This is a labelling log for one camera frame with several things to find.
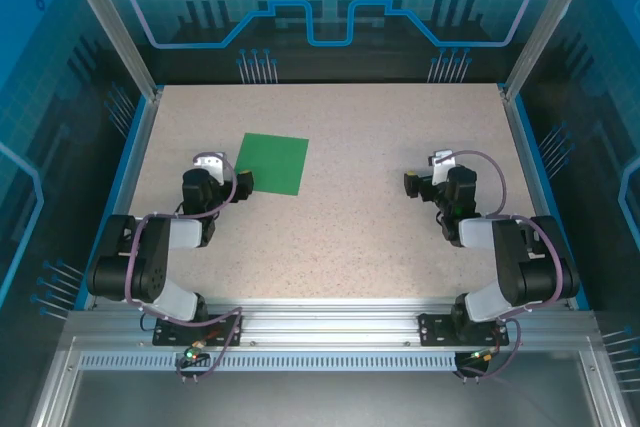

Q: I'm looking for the green square paper sheet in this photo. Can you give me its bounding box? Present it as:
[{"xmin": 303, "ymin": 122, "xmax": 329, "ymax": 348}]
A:
[{"xmin": 233, "ymin": 132, "xmax": 310, "ymax": 197}]

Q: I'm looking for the small connector with green light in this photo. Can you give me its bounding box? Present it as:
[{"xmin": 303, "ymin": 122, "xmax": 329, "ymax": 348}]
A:
[
  {"xmin": 469, "ymin": 346, "xmax": 501, "ymax": 366},
  {"xmin": 182, "ymin": 341, "xmax": 209, "ymax": 364}
]

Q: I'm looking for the grey metal panel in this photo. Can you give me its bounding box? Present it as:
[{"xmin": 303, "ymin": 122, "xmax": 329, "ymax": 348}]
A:
[{"xmin": 64, "ymin": 369, "xmax": 601, "ymax": 427}]

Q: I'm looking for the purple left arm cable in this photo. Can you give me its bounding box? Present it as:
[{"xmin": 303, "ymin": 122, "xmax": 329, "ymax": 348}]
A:
[{"xmin": 123, "ymin": 151, "xmax": 245, "ymax": 384}]

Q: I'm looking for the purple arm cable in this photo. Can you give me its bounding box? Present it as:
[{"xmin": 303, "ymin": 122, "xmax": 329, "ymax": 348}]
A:
[
  {"xmin": 435, "ymin": 149, "xmax": 562, "ymax": 384},
  {"xmin": 123, "ymin": 151, "xmax": 245, "ymax": 384}
]

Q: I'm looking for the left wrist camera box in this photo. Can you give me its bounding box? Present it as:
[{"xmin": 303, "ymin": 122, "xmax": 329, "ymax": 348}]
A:
[{"xmin": 192, "ymin": 151, "xmax": 226, "ymax": 186}]

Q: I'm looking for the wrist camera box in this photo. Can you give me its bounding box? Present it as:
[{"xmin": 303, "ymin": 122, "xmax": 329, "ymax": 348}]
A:
[
  {"xmin": 192, "ymin": 151, "xmax": 226, "ymax": 186},
  {"xmin": 427, "ymin": 149, "xmax": 459, "ymax": 186}
]

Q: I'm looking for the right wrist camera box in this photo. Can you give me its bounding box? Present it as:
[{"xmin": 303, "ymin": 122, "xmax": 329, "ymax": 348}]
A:
[{"xmin": 427, "ymin": 149, "xmax": 459, "ymax": 186}]

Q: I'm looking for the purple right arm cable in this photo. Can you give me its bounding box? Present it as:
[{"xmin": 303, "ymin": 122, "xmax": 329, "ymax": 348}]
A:
[{"xmin": 435, "ymin": 149, "xmax": 562, "ymax": 384}]

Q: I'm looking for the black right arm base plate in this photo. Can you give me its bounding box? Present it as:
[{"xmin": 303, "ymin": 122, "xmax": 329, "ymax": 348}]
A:
[{"xmin": 417, "ymin": 313, "xmax": 510, "ymax": 347}]

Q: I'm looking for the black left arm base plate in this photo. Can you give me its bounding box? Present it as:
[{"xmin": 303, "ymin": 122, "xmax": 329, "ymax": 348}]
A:
[{"xmin": 152, "ymin": 314, "xmax": 245, "ymax": 347}]

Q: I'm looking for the aluminium mounting rail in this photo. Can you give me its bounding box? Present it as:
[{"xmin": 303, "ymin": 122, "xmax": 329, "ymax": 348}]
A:
[{"xmin": 64, "ymin": 296, "xmax": 600, "ymax": 349}]

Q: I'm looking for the slotted grey cable duct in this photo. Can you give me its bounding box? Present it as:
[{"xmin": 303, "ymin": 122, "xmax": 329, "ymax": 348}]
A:
[{"xmin": 78, "ymin": 352, "xmax": 459, "ymax": 373}]

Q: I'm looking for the aluminium frame post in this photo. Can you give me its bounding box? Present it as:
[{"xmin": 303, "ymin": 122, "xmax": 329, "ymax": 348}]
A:
[
  {"xmin": 55, "ymin": 0, "xmax": 165, "ymax": 101},
  {"xmin": 501, "ymin": 0, "xmax": 605, "ymax": 101}
]

